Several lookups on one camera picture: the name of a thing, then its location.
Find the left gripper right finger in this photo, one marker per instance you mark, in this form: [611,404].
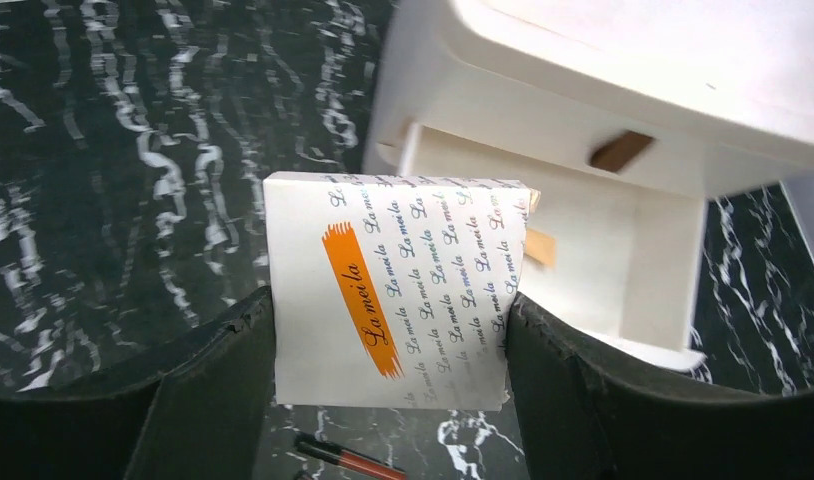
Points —
[587,410]

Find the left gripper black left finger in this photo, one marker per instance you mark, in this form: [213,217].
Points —
[191,408]

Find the white square makeup packet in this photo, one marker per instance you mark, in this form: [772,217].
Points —
[393,292]

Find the white drawer organizer box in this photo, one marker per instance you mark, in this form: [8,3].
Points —
[723,89]

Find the beige makeup tube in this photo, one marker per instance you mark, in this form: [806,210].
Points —
[540,247]

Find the white pull-out drawer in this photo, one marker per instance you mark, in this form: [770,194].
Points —
[628,258]

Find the dark red lipstick pencil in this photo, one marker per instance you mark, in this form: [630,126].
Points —
[345,458]

